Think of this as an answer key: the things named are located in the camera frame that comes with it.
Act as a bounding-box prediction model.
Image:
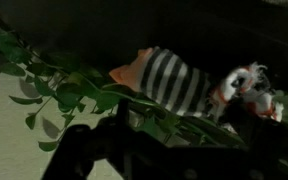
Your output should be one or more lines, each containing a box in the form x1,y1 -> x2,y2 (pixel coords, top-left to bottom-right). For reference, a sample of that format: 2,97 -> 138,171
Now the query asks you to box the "striped orange sock pair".
109,47 -> 211,117

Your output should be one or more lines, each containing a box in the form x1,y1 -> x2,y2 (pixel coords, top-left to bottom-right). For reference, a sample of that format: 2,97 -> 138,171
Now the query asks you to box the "red white fuzzy sock pair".
209,62 -> 284,122

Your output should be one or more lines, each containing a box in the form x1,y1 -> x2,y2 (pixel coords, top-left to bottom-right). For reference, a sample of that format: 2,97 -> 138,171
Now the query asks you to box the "dark cube shelf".
0,0 -> 288,90

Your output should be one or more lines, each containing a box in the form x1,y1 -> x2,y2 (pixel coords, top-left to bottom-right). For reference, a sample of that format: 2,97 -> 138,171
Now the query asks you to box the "green pothos plant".
0,29 -> 288,153

